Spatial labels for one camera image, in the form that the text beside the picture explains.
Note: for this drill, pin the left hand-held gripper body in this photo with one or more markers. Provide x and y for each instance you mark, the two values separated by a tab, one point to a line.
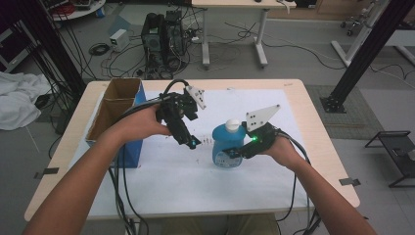
176	106

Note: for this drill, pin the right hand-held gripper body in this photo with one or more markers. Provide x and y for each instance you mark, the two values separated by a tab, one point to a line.
262	138

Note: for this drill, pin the blue bottle with white cap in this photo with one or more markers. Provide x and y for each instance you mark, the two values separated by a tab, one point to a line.
223	140

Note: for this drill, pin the person's right hand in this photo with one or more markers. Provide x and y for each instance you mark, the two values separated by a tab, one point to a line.
285	153

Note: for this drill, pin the person's left hand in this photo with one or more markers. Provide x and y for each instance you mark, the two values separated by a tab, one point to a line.
140	125

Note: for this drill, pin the white table mat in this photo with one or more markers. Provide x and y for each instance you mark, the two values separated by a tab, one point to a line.
195	186

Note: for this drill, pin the blue cardboard box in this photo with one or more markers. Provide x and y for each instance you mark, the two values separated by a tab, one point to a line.
130	155

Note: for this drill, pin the black computer tower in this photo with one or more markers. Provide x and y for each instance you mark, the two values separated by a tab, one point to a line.
152	39
175	36

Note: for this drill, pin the person's legs in khaki trousers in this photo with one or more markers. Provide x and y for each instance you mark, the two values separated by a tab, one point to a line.
202	225

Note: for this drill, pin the small white device box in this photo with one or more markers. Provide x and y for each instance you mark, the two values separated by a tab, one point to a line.
119	39

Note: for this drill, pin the grey floor mat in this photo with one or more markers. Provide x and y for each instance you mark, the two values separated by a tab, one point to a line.
359	124

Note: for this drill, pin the grey tape strip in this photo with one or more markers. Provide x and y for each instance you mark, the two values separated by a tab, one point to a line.
49	171
349	182

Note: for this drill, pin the white desk with wooden top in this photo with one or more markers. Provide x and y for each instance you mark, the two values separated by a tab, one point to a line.
235	3

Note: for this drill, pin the round white table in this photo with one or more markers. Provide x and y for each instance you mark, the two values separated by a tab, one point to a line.
81	13

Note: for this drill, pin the black metal stand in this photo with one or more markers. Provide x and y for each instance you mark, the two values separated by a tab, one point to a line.
375	42
55	45

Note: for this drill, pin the office chair base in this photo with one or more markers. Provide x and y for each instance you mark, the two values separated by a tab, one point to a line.
349	26

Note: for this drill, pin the white cloth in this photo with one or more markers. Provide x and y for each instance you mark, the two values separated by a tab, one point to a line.
19	98

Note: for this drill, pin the dark equipment shelf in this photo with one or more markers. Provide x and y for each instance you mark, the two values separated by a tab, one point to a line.
13	45

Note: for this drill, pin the white stand frame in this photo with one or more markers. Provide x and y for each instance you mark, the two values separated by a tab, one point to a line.
359	39

